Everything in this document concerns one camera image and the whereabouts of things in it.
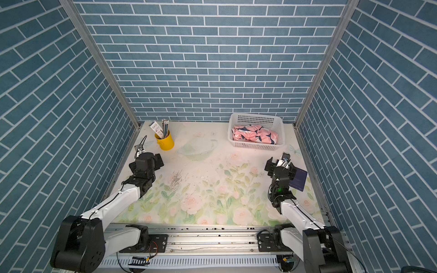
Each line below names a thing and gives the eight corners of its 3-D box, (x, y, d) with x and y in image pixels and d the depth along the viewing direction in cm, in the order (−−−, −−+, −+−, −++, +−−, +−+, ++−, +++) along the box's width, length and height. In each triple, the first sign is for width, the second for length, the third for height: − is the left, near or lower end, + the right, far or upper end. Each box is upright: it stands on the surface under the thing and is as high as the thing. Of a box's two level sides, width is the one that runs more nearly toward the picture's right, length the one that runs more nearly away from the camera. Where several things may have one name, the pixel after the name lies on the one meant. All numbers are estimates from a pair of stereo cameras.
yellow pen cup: (160, 152, 108) (155, 141, 99) (160, 144, 112) (154, 133, 104) (175, 149, 110) (170, 138, 101) (173, 141, 114) (169, 130, 106)
